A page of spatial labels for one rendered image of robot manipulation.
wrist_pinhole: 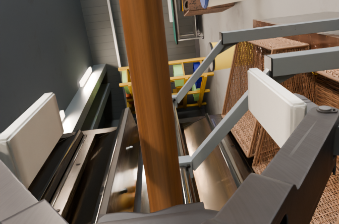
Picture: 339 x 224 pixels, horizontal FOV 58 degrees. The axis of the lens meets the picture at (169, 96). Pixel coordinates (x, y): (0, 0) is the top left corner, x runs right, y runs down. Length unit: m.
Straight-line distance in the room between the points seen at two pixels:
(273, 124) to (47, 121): 0.13
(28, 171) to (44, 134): 0.03
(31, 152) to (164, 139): 0.10
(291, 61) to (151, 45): 0.50
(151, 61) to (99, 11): 8.72
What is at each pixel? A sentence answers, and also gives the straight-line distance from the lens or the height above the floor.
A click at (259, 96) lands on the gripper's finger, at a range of 0.19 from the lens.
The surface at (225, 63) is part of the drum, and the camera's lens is 3.71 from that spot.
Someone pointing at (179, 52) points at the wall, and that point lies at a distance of 9.06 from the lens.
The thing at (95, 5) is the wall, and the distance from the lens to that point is 8.93.
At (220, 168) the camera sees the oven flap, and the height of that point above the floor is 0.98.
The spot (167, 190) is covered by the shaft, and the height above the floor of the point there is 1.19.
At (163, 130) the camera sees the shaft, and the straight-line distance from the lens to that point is 0.23.
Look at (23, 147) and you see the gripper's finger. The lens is 0.17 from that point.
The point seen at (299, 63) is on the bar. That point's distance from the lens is 0.70.
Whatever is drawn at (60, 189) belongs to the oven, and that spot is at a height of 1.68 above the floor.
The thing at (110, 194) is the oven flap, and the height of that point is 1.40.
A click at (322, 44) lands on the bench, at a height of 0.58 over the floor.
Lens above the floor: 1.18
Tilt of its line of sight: 1 degrees down
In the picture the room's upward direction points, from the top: 97 degrees counter-clockwise
